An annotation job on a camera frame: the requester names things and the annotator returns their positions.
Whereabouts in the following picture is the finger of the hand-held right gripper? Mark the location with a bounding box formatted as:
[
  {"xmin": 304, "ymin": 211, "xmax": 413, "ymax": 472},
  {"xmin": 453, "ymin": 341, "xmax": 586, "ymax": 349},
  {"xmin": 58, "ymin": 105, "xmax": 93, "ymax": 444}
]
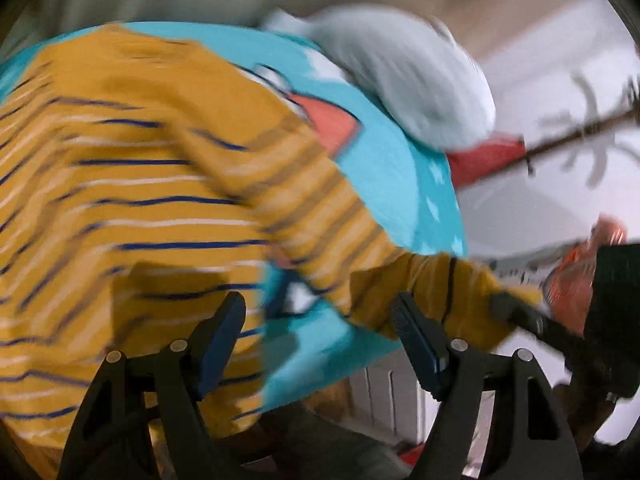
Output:
[{"xmin": 489, "ymin": 292, "xmax": 590, "ymax": 362}]

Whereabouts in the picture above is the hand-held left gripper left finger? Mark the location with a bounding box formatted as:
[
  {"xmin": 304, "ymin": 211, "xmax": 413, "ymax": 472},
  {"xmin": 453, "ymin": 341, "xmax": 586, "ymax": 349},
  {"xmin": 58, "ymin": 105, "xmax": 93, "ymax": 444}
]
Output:
[{"xmin": 57, "ymin": 291, "xmax": 247, "ymax": 480}]

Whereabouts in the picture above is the yellow striped shirt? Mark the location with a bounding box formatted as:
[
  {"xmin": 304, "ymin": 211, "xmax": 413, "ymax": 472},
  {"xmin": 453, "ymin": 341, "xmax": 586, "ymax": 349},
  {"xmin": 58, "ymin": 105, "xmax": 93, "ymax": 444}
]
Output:
[{"xmin": 0, "ymin": 25, "xmax": 543, "ymax": 441}]

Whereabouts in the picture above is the teal printed blanket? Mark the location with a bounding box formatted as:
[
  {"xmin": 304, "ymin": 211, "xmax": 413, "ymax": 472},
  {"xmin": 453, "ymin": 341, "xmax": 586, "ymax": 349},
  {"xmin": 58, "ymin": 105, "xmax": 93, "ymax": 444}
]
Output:
[{"xmin": 0, "ymin": 21, "xmax": 468, "ymax": 406}]

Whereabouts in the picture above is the brown coat rack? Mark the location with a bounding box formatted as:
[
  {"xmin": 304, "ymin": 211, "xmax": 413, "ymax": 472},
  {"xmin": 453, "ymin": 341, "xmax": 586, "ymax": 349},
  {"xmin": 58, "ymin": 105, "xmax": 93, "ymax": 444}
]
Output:
[{"xmin": 522, "ymin": 75, "xmax": 640, "ymax": 186}]

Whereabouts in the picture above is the red cloth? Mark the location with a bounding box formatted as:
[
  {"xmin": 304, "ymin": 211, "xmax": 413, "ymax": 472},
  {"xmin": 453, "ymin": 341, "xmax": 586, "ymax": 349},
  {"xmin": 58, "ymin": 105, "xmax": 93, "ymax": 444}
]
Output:
[{"xmin": 445, "ymin": 132, "xmax": 528, "ymax": 193}]

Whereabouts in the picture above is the white ribbed cabinet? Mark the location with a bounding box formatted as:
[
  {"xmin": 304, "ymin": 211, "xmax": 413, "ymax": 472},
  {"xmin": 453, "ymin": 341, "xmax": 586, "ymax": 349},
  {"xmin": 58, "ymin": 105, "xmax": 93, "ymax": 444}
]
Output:
[{"xmin": 350, "ymin": 355, "xmax": 427, "ymax": 446}]

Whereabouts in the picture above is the white cloth bundle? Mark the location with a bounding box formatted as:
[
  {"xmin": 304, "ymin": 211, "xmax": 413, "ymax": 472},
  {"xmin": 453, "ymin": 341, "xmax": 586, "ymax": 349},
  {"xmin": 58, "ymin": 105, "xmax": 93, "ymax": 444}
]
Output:
[{"xmin": 260, "ymin": 4, "xmax": 497, "ymax": 153}]

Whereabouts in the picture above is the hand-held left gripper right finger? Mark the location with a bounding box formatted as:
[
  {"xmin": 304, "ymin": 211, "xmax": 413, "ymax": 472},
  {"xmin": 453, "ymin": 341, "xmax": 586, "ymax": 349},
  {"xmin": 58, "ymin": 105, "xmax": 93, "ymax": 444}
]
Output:
[{"xmin": 390, "ymin": 292, "xmax": 583, "ymax": 480}]

